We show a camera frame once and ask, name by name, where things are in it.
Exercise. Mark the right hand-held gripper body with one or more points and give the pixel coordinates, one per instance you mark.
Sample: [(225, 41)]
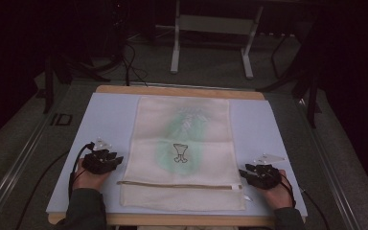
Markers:
[(265, 177)]

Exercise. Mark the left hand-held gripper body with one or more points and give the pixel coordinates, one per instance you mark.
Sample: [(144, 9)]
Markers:
[(98, 161)]

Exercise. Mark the white mesh laundry bag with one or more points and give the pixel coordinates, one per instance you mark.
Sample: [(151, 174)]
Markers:
[(185, 195)]

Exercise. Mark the person's left hand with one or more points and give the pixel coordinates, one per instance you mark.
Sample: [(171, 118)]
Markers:
[(87, 180)]

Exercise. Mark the person's right hand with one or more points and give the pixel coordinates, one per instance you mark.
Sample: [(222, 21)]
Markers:
[(279, 196)]

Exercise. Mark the light blue mat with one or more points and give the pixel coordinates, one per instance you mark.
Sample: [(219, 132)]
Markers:
[(115, 121)]

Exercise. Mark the green cloth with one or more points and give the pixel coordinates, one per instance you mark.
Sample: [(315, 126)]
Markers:
[(169, 156)]

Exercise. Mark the black stand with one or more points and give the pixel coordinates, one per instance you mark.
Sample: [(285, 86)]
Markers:
[(311, 89), (60, 70)]

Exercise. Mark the white metal stand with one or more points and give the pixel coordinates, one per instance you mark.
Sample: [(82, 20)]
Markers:
[(215, 25)]

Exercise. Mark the metal floor rail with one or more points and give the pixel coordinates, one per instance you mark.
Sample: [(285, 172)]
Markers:
[(332, 172), (16, 166)]

